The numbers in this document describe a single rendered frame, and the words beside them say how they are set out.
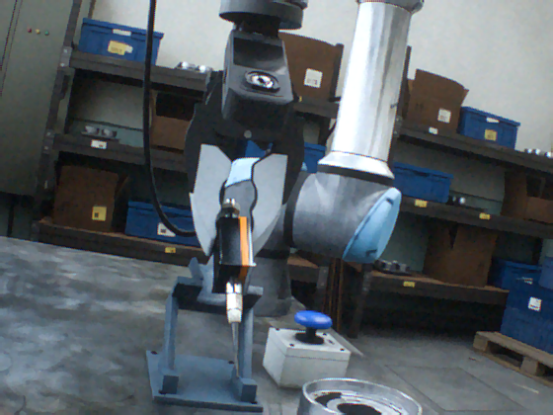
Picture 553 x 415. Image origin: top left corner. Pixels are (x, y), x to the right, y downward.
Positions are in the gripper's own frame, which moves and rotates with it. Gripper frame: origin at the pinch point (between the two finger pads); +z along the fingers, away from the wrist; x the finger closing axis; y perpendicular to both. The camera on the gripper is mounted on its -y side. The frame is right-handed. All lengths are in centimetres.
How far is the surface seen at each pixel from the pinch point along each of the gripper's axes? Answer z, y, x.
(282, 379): 14.9, 8.0, -8.1
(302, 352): 11.8, 8.3, -9.7
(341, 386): 12.3, 0.7, -11.8
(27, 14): -68, 361, 109
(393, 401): 12.7, -1.6, -16.3
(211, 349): 15.9, 18.4, -1.7
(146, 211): 48, 339, 11
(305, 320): 9.0, 10.5, -10.1
